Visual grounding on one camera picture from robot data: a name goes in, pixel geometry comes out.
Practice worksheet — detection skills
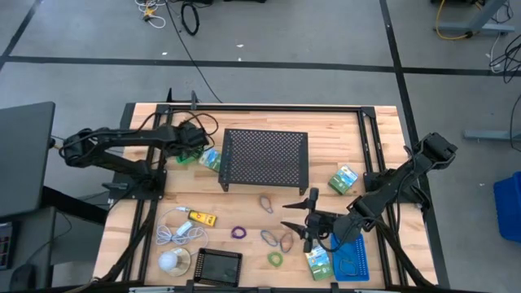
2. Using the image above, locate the black coiled floor cable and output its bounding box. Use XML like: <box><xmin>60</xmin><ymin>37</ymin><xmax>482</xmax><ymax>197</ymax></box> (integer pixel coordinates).
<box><xmin>180</xmin><ymin>1</ymin><xmax>200</xmax><ymax>37</ymax></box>

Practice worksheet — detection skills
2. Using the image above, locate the white cable bundle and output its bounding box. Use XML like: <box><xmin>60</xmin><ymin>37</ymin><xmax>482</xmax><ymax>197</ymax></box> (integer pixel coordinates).
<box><xmin>134</xmin><ymin>0</ymin><xmax>167</xmax><ymax>29</ymax></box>

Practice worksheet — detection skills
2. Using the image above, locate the yellow floor cable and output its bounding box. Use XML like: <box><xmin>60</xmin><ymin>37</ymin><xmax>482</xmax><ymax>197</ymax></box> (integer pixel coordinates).
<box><xmin>435</xmin><ymin>0</ymin><xmax>473</xmax><ymax>41</ymax></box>

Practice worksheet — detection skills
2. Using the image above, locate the blue storage bin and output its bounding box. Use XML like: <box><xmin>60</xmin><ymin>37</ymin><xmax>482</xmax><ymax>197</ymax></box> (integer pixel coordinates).
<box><xmin>493</xmin><ymin>170</ymin><xmax>521</xmax><ymax>243</ymax></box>

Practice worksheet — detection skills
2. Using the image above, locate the grey side desk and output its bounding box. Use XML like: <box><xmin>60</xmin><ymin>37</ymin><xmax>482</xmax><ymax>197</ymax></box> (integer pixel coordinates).
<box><xmin>0</xmin><ymin>185</ymin><xmax>109</xmax><ymax>293</ymax></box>

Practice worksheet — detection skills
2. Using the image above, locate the desk with grey metal legs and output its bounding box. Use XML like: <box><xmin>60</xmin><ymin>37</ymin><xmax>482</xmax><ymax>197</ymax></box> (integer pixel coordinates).
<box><xmin>432</xmin><ymin>0</ymin><xmax>521</xmax><ymax>142</ymax></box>

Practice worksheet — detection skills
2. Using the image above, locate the round tan disc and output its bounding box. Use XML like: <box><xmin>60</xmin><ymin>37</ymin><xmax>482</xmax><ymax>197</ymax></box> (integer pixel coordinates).
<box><xmin>164</xmin><ymin>247</ymin><xmax>192</xmax><ymax>278</ymax></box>

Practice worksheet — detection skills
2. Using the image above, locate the long black floor cable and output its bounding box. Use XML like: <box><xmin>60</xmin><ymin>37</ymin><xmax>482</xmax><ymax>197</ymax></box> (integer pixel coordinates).
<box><xmin>164</xmin><ymin>0</ymin><xmax>223</xmax><ymax>103</ymax></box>

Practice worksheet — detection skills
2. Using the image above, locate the black left wrist camera cable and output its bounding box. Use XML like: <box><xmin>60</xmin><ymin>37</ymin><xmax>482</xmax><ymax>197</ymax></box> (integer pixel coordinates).
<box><xmin>138</xmin><ymin>110</ymin><xmax>220</xmax><ymax>147</ymax></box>

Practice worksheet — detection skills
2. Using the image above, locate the black computer mouse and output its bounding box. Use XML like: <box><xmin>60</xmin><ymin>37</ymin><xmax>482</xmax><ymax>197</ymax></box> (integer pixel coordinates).
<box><xmin>8</xmin><ymin>263</ymin><xmax>37</xmax><ymax>292</ymax></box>

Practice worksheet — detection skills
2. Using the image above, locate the black plastic basket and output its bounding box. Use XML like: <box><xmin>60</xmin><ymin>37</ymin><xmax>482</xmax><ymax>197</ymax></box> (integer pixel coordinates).
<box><xmin>192</xmin><ymin>247</ymin><xmax>243</xmax><ymax>288</ymax></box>

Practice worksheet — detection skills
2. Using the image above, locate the small yellow crayon box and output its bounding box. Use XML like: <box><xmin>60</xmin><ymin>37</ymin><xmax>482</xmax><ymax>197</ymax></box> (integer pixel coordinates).
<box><xmin>187</xmin><ymin>209</ymin><xmax>217</xmax><ymax>228</ymax></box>

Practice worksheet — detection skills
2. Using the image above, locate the white ball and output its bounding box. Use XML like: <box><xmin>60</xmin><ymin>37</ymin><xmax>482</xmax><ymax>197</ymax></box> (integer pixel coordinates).
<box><xmin>157</xmin><ymin>251</ymin><xmax>179</xmax><ymax>273</ymax></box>

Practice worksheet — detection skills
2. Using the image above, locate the dark grey monitor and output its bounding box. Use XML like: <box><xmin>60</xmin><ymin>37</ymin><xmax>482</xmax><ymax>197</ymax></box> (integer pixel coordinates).
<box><xmin>0</xmin><ymin>101</ymin><xmax>56</xmax><ymax>219</ymax></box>

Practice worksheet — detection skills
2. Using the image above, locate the white USB cable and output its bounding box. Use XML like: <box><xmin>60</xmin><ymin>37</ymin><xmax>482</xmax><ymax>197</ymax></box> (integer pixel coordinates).
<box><xmin>155</xmin><ymin>205</ymin><xmax>209</xmax><ymax>247</ymax></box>

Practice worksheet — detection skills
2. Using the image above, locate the green coil wristband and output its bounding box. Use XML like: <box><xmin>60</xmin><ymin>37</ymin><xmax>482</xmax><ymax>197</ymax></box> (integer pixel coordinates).
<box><xmin>267</xmin><ymin>251</ymin><xmax>285</xmax><ymax>269</ymax></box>

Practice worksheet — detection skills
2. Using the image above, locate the black perforated metal shelf riser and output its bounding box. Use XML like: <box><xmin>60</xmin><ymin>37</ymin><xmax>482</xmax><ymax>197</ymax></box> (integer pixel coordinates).
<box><xmin>218</xmin><ymin>128</ymin><xmax>309</xmax><ymax>196</ymax></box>

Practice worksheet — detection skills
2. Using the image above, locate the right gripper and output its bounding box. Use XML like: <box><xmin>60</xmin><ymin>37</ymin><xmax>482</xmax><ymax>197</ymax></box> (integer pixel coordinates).
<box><xmin>279</xmin><ymin>187</ymin><xmax>339</xmax><ymax>253</ymax></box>

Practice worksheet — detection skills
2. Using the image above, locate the black cable bundle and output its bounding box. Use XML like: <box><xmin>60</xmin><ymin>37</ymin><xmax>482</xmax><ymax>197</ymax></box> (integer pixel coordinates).
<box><xmin>488</xmin><ymin>34</ymin><xmax>521</xmax><ymax>85</ymax></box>

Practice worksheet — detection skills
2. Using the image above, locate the blue plastic basket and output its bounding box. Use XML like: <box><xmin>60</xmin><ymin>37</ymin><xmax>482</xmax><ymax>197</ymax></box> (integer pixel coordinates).
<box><xmin>330</xmin><ymin>232</ymin><xmax>370</xmax><ymax>282</ymax></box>

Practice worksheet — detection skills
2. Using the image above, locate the green crayon box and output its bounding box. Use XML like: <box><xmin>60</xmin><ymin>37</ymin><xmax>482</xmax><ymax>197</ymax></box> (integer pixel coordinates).
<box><xmin>327</xmin><ymin>164</ymin><xmax>359</xmax><ymax>195</ymax></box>
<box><xmin>305</xmin><ymin>245</ymin><xmax>335</xmax><ymax>282</ymax></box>
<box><xmin>198</xmin><ymin>147</ymin><xmax>222</xmax><ymax>172</ymax></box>

